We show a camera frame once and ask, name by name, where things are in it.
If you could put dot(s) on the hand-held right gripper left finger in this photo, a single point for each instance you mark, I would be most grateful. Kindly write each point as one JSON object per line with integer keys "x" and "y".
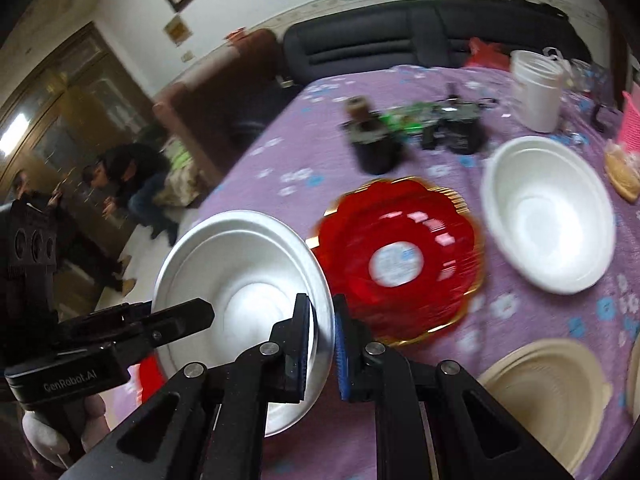
{"x": 303, "y": 345}

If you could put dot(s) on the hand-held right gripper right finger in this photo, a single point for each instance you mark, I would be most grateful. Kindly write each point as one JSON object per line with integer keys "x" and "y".
{"x": 342, "y": 360}

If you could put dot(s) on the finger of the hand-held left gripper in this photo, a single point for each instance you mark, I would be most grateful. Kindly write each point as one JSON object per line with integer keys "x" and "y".
{"x": 180, "y": 317}
{"x": 100, "y": 322}

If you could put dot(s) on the white bowl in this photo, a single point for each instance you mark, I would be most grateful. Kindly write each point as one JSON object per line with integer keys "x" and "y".
{"x": 235, "y": 270}
{"x": 550, "y": 215}

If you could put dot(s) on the beige bowl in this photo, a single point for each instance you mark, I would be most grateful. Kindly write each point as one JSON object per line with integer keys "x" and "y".
{"x": 635, "y": 380}
{"x": 545, "y": 400}

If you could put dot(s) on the person's left hand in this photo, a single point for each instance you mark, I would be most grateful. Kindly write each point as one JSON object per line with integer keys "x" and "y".
{"x": 42, "y": 435}

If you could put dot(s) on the green floral blanket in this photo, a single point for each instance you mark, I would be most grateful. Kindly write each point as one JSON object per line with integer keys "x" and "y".
{"x": 180, "y": 170}

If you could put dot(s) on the dark jar with lid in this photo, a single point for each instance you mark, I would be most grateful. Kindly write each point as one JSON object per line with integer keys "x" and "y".
{"x": 377, "y": 147}

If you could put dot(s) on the brown armchair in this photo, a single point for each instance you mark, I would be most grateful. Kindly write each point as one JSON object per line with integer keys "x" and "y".
{"x": 215, "y": 95}

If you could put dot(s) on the wooden glass-door cabinet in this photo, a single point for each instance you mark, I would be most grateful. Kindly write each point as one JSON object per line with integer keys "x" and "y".
{"x": 75, "y": 95}

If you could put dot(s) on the brown round object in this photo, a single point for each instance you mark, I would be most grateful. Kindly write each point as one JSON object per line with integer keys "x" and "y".
{"x": 358, "y": 109}

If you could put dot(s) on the green packet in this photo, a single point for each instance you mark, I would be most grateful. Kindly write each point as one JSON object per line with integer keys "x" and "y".
{"x": 407, "y": 117}

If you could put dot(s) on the black leather sofa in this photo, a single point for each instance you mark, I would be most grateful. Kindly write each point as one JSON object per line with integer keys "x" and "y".
{"x": 375, "y": 35}

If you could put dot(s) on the white plastic jar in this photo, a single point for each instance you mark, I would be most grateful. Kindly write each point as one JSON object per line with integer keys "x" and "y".
{"x": 537, "y": 92}

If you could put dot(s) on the round bread bun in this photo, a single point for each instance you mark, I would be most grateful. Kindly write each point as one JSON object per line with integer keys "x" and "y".
{"x": 622, "y": 172}

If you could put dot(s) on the red plastic bag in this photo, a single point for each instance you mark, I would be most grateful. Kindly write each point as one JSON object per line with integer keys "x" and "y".
{"x": 485, "y": 52}

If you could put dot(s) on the small dark box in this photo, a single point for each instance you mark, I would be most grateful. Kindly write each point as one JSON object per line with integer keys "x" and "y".
{"x": 600, "y": 117}

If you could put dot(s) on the clear glass jar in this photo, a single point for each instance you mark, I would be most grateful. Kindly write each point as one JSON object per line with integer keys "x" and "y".
{"x": 587, "y": 75}

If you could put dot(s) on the wall socket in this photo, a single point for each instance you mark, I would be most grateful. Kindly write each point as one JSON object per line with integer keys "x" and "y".
{"x": 188, "y": 56}

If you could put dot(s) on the yellow wall decoration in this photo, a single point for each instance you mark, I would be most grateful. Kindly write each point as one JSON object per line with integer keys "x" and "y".
{"x": 178, "y": 29}

